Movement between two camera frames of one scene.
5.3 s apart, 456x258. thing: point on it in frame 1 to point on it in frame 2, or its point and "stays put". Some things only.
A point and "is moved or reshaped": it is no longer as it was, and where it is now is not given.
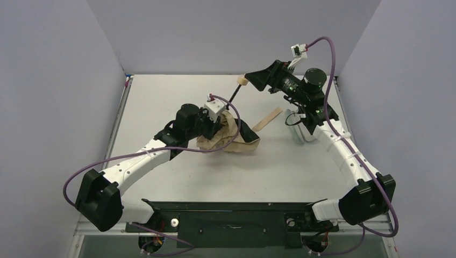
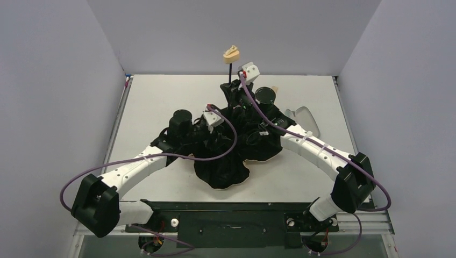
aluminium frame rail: (86, 228) stays put
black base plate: (234, 224) stays put
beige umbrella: (227, 128) is moved or reshaped
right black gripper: (272, 76) to (234, 88)
